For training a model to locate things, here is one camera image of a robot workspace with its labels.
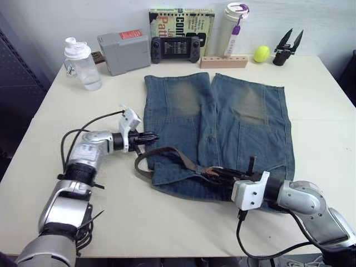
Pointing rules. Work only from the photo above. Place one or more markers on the spare black two-finger gripper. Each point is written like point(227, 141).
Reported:
point(283, 53)

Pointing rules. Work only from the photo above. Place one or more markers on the yellow tennis ball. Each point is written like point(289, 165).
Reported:
point(261, 54)

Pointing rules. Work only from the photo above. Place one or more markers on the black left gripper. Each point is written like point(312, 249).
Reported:
point(136, 138)

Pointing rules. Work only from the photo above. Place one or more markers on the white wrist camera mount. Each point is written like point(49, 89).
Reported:
point(247, 192)
point(130, 118)

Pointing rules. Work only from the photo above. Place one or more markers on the brown braided belt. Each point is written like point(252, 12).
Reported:
point(167, 150)

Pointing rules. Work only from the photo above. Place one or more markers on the white tumbler with purple lid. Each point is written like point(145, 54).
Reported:
point(231, 30)

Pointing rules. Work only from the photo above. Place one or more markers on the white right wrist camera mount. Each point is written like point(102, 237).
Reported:
point(247, 192)

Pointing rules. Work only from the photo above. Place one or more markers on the blue denim shorts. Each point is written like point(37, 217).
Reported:
point(244, 130)

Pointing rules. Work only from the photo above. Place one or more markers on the grey box with red label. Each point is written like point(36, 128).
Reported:
point(125, 55)

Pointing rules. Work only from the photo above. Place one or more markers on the white tag on bottle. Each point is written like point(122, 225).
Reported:
point(71, 69)

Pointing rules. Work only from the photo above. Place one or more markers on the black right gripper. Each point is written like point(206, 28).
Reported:
point(247, 177)

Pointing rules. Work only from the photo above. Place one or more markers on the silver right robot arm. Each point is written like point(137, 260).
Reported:
point(308, 203)

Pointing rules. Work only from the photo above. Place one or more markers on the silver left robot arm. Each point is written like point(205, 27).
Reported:
point(66, 203)

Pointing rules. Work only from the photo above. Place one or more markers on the clear shaker bottle white lid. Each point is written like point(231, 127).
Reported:
point(84, 69)

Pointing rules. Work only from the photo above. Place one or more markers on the wooden block with holes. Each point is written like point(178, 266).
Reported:
point(224, 62)

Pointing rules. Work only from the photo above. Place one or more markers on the dark perforated panel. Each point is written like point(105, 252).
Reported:
point(19, 91)

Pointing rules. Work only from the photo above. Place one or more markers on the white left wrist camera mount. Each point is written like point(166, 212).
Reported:
point(130, 118)

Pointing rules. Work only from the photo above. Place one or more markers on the green spiral-bound book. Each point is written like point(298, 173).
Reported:
point(167, 23)

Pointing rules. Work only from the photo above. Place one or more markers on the black handheld game console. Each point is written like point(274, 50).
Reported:
point(175, 50)

